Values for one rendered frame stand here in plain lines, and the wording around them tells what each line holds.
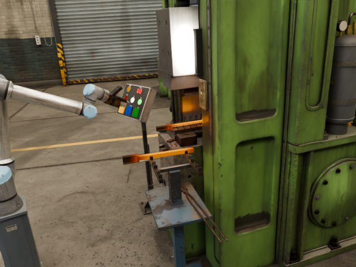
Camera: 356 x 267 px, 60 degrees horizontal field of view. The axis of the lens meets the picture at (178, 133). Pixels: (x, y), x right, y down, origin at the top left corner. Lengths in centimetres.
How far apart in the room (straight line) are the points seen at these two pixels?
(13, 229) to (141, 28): 837
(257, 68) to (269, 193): 83
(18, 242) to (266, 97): 184
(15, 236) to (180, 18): 173
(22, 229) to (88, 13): 833
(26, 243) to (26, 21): 862
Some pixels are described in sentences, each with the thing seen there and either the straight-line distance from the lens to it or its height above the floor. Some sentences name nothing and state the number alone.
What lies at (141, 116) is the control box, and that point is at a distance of 247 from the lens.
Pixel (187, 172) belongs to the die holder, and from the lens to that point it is 207.
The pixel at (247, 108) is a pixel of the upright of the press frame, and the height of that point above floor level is 118.
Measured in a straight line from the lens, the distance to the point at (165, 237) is 269.
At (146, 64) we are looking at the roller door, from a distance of 1007.
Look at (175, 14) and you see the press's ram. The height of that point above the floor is 173.
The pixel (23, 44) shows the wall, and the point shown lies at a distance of 1050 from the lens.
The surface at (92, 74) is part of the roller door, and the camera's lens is 1017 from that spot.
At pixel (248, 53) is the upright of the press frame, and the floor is 150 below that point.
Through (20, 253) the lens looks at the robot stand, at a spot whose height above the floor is 30.
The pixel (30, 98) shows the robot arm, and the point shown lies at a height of 130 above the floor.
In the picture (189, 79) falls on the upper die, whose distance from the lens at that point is 203.
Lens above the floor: 169
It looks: 20 degrees down
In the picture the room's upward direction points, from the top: 3 degrees counter-clockwise
